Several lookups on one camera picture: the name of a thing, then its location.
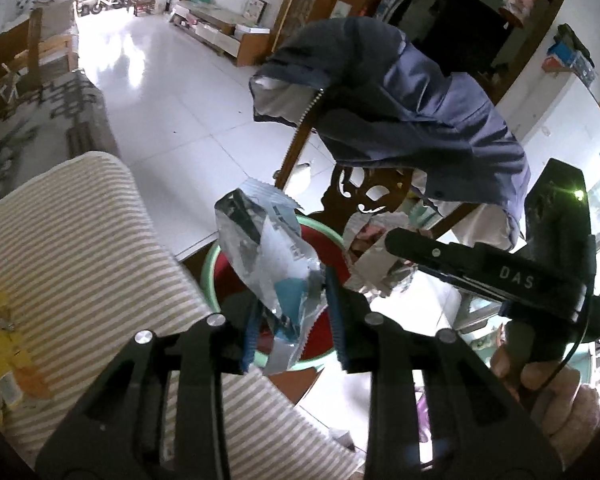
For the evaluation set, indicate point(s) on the wall shelf with boxes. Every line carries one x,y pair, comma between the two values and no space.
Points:
570,57

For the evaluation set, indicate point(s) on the yellow snack packet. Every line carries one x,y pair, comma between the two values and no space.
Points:
5,340

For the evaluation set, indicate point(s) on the framed picture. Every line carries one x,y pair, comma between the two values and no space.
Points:
255,10

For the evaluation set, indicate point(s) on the light wooden chair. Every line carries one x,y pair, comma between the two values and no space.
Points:
35,50

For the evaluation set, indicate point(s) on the beige striped cloth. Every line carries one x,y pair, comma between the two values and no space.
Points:
80,260

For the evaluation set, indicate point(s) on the green basin with red inside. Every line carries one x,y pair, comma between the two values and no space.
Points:
320,335

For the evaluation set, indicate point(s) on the silver foil snack wrapper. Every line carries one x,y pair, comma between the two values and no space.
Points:
270,260

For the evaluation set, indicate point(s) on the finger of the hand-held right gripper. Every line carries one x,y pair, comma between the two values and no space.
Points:
430,251

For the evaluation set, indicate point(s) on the person's right forearm pink sleeve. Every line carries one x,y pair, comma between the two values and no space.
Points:
575,410

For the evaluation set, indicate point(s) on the pink hanging lantern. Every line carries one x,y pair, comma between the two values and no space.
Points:
517,0

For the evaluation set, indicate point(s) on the white paper scrap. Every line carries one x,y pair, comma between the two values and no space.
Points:
372,266

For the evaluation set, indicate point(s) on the person's right hand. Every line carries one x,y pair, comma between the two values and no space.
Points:
527,380

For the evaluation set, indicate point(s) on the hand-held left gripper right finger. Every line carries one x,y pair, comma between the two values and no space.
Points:
338,322

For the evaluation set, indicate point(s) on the blue grey jacket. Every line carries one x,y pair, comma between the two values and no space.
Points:
405,100

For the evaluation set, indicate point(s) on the carved dark wooden chair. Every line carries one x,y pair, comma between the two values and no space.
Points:
296,142

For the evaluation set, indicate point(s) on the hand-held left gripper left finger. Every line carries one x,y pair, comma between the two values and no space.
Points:
250,342

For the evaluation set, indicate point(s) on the white low TV cabinet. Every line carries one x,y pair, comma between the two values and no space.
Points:
220,30

